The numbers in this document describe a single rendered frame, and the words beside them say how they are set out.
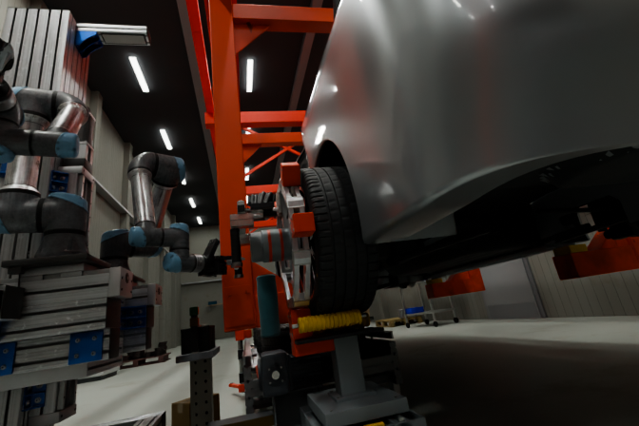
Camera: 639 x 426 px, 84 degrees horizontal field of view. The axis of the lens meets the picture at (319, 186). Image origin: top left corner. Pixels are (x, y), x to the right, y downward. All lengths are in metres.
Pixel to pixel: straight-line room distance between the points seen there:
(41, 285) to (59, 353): 0.21
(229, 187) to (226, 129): 0.38
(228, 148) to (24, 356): 1.36
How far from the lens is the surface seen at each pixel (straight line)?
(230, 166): 2.17
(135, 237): 1.47
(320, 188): 1.36
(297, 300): 1.43
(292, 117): 5.31
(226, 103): 2.38
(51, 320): 1.36
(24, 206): 1.47
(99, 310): 1.32
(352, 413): 1.43
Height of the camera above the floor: 0.54
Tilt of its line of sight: 20 degrees up
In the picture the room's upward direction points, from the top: 9 degrees counter-clockwise
